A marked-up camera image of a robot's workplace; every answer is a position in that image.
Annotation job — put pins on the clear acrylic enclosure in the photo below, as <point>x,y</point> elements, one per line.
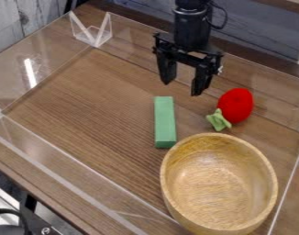
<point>77,126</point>

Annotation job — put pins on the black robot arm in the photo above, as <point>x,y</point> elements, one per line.
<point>219,15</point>

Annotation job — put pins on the black table frame bracket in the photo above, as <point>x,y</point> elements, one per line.
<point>37,225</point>

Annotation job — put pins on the red plush strawberry toy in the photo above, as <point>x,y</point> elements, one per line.
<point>233,108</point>

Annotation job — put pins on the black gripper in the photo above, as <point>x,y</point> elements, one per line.
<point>187,46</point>

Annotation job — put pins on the wooden bowl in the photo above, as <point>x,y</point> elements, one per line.
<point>219,184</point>

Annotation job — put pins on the green rectangular block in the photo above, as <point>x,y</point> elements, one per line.
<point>164,122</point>

